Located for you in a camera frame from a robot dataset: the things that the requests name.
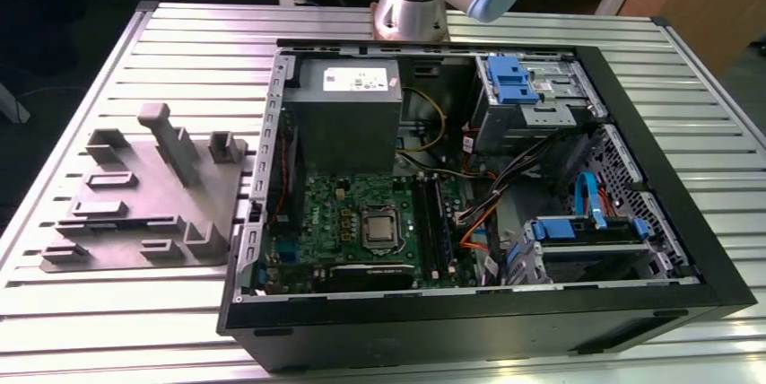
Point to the hard disk in blue carrier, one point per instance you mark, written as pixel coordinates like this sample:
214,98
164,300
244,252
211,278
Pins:
557,229

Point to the silver perforated disk bay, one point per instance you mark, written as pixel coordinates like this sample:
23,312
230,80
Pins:
658,263

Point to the silver CPU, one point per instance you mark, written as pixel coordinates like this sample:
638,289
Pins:
380,228

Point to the grey chair leg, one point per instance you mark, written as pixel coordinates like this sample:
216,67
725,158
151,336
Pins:
15,106

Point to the grey parts rack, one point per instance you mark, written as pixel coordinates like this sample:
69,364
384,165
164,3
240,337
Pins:
162,195

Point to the green motherboard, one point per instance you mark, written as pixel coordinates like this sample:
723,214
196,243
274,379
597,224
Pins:
323,222

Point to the black graphics card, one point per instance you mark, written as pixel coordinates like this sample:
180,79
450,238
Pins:
371,277

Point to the blue drive carrier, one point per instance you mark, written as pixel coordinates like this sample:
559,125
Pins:
511,83

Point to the grey power supply unit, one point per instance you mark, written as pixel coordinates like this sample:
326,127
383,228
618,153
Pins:
347,133

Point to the black open PC case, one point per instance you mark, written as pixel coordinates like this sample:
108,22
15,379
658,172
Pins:
479,325

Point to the black CPU socket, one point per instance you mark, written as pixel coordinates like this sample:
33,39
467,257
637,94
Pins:
362,231

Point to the silver drive cage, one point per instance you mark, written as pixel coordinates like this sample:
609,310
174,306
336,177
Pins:
559,108

